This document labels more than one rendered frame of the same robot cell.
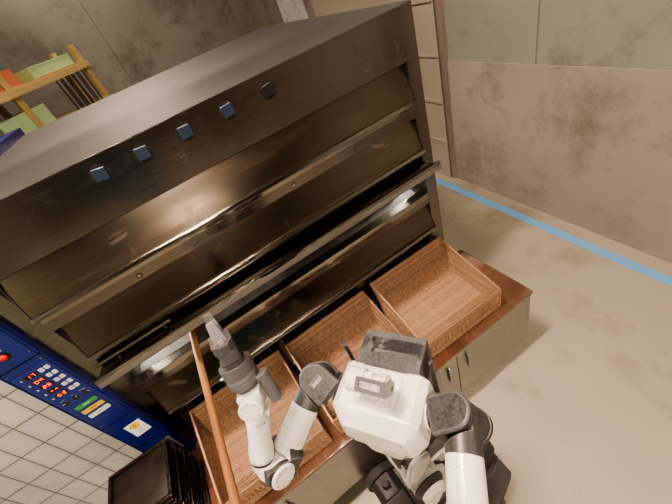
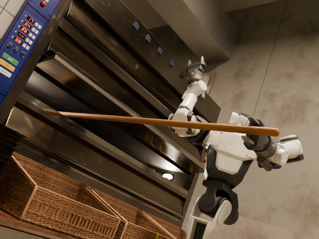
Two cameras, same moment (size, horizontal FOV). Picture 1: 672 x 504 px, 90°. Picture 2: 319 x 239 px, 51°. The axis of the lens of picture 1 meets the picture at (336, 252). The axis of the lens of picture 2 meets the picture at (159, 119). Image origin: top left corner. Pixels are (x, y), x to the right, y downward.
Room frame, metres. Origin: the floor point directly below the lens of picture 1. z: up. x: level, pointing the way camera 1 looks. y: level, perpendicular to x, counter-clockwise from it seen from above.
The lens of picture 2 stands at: (-0.88, 1.29, 0.73)
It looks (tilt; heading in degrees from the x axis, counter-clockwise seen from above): 18 degrees up; 331
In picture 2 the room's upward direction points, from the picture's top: 22 degrees clockwise
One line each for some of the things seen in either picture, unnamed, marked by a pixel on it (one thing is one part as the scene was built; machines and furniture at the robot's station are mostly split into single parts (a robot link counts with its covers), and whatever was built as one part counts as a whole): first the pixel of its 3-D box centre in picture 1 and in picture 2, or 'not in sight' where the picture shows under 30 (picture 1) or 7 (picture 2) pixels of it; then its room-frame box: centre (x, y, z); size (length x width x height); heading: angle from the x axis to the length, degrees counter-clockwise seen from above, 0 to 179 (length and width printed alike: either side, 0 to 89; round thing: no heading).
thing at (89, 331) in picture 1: (267, 225); (143, 111); (1.33, 0.24, 1.54); 1.79 x 0.11 x 0.19; 106
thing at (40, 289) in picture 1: (240, 176); (154, 82); (1.33, 0.24, 1.80); 1.79 x 0.11 x 0.19; 106
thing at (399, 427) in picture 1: (391, 396); (228, 156); (0.52, 0.02, 1.27); 0.34 x 0.30 x 0.36; 52
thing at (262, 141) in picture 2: not in sight; (259, 140); (0.00, 0.36, 1.20); 0.12 x 0.10 x 0.13; 107
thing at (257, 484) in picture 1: (259, 425); (57, 197); (0.92, 0.71, 0.72); 0.56 x 0.49 x 0.28; 106
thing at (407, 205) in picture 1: (297, 278); (122, 155); (1.36, 0.25, 1.16); 1.80 x 0.06 x 0.04; 106
